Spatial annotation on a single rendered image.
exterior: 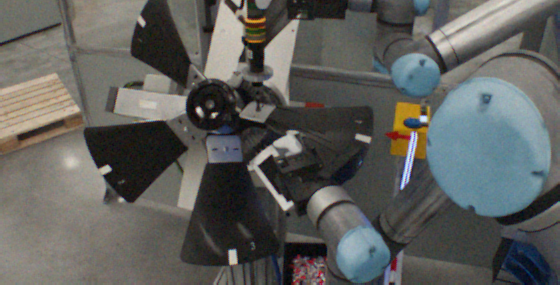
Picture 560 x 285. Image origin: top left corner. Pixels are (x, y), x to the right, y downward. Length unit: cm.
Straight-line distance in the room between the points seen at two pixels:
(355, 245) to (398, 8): 44
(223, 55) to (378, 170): 91
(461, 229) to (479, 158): 167
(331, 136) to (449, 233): 129
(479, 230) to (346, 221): 148
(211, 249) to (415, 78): 55
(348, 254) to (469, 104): 31
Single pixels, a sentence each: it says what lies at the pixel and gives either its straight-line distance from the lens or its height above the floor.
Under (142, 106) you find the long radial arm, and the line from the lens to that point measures 118.
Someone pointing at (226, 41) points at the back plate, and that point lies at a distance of 125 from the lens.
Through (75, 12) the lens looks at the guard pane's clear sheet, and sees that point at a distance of 214.
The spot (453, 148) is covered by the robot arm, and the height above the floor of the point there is 144.
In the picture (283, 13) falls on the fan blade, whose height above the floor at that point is 139.
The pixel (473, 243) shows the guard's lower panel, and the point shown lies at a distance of 211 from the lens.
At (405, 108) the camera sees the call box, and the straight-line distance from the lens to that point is 123.
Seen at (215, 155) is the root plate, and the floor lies 111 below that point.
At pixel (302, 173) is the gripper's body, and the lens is 72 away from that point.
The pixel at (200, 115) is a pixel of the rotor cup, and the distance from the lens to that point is 90.
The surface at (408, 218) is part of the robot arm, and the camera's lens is 68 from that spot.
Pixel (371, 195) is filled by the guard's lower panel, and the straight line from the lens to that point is 191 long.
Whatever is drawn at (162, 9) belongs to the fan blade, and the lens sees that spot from 105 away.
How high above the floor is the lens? 164
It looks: 31 degrees down
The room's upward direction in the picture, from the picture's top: straight up
